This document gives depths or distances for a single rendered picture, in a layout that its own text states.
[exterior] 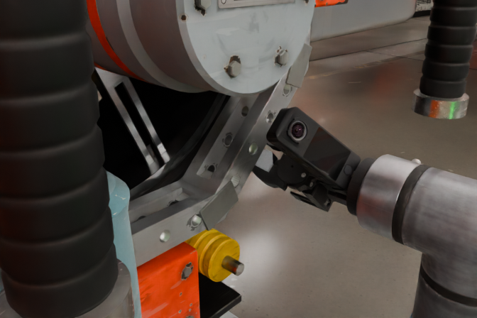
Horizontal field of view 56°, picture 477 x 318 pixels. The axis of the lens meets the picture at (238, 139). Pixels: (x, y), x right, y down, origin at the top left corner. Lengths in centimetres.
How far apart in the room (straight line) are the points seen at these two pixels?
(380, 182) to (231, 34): 28
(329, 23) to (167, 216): 47
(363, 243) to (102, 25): 138
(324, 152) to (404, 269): 103
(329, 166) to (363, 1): 46
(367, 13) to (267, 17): 64
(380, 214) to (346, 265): 98
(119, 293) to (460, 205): 37
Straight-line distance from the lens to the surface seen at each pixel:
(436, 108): 41
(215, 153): 57
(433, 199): 49
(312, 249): 153
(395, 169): 51
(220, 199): 53
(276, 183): 57
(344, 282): 142
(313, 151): 51
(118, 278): 17
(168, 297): 53
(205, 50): 26
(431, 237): 49
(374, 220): 51
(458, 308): 52
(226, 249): 59
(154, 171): 57
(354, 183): 52
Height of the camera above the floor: 87
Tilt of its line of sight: 21 degrees down
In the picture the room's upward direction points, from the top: straight up
